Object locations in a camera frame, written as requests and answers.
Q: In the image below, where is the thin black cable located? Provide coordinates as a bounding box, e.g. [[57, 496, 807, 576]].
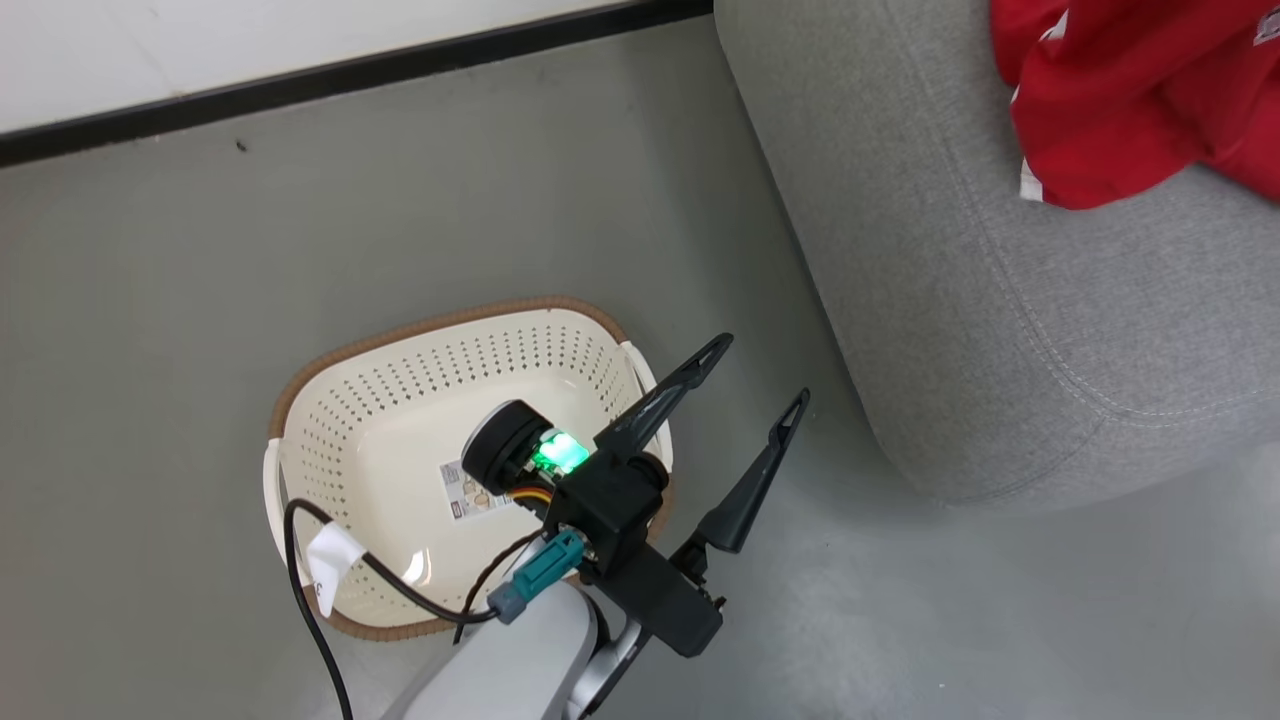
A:
[[283, 498, 501, 720]]

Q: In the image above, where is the red jersey with white stripes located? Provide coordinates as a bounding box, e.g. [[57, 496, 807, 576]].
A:
[[990, 0, 1271, 211]]

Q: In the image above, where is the plain red garment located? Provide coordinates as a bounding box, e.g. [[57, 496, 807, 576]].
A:
[[1165, 30, 1280, 206]]

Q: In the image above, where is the cream perforated laundry basket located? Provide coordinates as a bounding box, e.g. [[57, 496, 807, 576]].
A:
[[263, 296, 676, 641]]

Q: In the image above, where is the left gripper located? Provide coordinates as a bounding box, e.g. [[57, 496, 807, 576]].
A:
[[460, 335, 811, 658]]

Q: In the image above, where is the black baseboard strip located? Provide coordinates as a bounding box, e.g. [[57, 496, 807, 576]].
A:
[[0, 0, 714, 168]]

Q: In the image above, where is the white cable tag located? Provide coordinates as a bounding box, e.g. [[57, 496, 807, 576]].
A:
[[305, 522, 366, 616]]

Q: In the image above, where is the printed sticker in basket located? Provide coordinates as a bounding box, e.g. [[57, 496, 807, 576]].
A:
[[440, 460, 516, 521]]

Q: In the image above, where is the teal cable connector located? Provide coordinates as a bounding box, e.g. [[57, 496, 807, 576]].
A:
[[488, 530, 586, 626]]

